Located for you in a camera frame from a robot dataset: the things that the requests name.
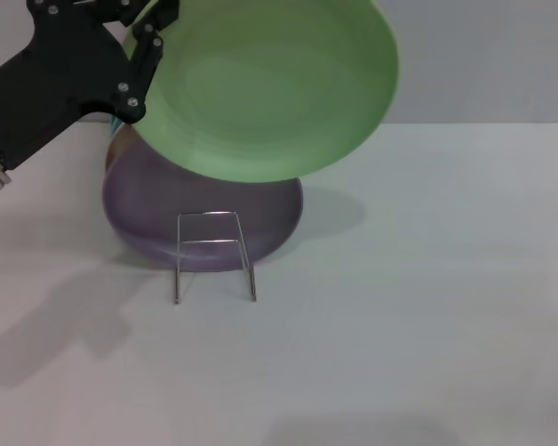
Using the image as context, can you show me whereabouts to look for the metal wire plate rack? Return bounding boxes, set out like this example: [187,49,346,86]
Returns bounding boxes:
[174,211,258,306]

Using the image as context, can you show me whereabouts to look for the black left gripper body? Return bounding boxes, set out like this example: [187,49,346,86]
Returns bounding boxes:
[0,0,148,171]

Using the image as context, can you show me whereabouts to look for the light green plate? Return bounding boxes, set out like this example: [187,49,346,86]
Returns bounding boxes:
[120,0,400,183]

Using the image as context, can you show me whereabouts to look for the beige plate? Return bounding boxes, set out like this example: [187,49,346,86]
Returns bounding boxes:
[104,124,139,176]

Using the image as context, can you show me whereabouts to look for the lavender plate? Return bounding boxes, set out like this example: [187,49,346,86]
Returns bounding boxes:
[101,125,304,273]

